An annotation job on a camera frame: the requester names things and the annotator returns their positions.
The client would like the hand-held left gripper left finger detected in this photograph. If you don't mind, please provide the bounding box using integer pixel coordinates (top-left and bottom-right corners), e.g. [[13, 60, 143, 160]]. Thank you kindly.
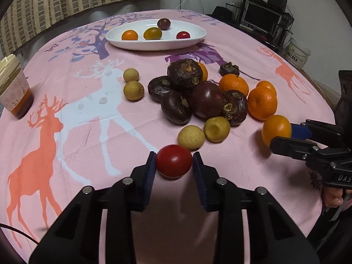
[[29, 151, 158, 264]]

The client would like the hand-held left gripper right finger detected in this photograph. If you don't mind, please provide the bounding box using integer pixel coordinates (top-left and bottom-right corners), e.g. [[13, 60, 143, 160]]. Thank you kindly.
[[192, 152, 321, 264]]

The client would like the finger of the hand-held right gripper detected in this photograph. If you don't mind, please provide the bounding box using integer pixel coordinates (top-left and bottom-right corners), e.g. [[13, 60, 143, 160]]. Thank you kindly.
[[269, 136, 317, 160], [291, 119, 345, 144]]

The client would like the orange mandarin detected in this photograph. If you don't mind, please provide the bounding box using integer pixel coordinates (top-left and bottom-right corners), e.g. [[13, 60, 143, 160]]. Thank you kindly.
[[247, 87, 278, 121], [218, 74, 249, 99], [197, 62, 209, 82], [256, 81, 277, 97]]

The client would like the dark red cherry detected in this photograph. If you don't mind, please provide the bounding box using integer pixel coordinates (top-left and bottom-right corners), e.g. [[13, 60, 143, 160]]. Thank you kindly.
[[190, 82, 226, 119]]

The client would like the small dark water chestnut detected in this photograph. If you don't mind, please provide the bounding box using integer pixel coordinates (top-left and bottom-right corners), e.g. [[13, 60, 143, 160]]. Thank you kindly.
[[219, 63, 240, 77]]

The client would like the small tan longan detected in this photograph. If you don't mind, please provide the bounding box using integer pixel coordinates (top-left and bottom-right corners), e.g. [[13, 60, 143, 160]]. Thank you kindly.
[[123, 69, 139, 83]]

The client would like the large dark water chestnut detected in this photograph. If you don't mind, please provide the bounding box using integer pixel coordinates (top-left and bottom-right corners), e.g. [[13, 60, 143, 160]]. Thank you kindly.
[[167, 59, 204, 90]]

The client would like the white oval plate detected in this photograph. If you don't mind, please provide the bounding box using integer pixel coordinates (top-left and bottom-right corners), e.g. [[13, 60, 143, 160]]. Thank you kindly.
[[106, 19, 207, 51]]

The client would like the person's right forearm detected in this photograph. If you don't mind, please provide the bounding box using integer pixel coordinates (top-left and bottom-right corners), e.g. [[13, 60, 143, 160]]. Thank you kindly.
[[306, 207, 352, 264]]

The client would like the person's right hand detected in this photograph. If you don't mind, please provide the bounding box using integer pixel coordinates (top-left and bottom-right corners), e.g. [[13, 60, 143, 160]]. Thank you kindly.
[[322, 188, 352, 209]]

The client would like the dented tan longan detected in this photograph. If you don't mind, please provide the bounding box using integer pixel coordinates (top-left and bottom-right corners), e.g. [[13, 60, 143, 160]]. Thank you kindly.
[[204, 116, 231, 143]]

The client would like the dark carved wooden furniture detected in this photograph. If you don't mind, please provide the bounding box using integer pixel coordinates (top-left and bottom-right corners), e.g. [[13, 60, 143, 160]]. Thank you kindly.
[[331, 70, 352, 124]]

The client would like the pink deer print tablecloth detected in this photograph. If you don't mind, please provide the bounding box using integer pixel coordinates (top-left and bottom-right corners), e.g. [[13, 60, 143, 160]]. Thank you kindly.
[[0, 9, 339, 264]]

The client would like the white plastic bucket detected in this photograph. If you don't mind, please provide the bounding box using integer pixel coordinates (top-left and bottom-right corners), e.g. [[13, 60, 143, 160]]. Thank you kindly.
[[285, 37, 311, 69]]

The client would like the computer monitor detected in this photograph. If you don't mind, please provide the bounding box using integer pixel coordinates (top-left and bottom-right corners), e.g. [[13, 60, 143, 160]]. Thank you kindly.
[[242, 1, 284, 32]]

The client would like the black bag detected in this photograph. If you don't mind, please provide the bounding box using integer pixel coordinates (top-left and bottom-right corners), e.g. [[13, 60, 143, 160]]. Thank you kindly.
[[212, 5, 234, 22]]

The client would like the small orange cherry tomato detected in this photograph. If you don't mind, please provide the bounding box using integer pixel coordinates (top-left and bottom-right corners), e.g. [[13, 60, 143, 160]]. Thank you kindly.
[[121, 30, 138, 41]]

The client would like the green yellow tomato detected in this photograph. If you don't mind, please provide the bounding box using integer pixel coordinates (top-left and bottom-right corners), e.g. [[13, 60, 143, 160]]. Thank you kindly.
[[143, 27, 162, 40]]

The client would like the plastic cup with brown sauce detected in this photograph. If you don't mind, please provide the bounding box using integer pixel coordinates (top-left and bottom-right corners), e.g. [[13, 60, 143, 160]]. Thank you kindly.
[[0, 54, 35, 120]]

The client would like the beige grey checked curtain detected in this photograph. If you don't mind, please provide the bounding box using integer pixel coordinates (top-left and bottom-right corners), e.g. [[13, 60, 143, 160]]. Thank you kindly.
[[0, 0, 167, 54]]

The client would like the black wire rack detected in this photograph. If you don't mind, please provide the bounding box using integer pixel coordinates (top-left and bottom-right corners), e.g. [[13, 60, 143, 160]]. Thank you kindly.
[[225, 0, 295, 53]]

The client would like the thin black cable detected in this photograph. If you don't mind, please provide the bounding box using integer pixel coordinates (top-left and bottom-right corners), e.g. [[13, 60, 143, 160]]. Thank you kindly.
[[0, 223, 40, 245]]

